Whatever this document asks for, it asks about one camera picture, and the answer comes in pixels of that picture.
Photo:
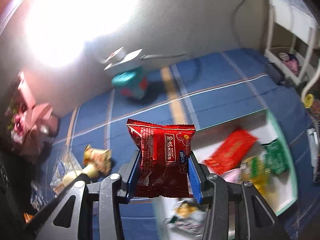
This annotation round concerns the yellow round pastry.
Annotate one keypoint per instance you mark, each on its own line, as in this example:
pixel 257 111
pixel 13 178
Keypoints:
pixel 67 169

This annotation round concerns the teal tin with pink pig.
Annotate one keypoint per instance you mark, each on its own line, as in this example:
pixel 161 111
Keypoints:
pixel 132 84

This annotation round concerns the white power strip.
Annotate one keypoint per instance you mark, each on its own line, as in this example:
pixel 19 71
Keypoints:
pixel 121 59

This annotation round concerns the pink snack packet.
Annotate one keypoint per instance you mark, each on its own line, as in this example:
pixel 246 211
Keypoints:
pixel 233 176

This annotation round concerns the white green noodle packet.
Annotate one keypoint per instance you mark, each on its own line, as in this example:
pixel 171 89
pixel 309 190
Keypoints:
pixel 187 216

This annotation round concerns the white shelf rack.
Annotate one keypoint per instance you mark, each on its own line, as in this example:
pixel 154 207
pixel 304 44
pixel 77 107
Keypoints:
pixel 292 37

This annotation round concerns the white tray with teal rim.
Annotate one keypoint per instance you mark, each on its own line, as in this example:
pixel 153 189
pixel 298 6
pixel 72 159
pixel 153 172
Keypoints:
pixel 251 214

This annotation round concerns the green snack box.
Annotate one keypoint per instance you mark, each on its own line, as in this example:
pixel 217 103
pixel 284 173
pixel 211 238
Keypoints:
pixel 275 158

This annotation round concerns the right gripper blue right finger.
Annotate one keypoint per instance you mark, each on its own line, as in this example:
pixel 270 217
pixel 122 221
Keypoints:
pixel 209 188

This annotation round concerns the red Kiss snack bag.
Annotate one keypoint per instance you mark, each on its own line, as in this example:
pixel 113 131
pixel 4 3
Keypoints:
pixel 165 152

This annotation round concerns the green yellow snack packet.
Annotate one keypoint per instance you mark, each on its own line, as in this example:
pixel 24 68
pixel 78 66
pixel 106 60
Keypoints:
pixel 255 170

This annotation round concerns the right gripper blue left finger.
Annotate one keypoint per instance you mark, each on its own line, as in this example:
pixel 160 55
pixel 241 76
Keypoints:
pixel 118 188

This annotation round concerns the red gold-lettered packet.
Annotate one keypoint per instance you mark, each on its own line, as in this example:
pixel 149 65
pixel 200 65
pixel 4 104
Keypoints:
pixel 231 151

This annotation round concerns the orange snack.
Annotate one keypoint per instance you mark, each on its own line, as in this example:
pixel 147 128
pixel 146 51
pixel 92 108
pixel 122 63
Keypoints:
pixel 100 158

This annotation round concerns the black power adapter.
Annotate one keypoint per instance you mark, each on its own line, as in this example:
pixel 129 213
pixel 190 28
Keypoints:
pixel 275 73

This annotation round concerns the blue plaid tablecloth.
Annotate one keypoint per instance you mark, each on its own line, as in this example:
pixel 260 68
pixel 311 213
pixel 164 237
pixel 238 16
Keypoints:
pixel 204 92

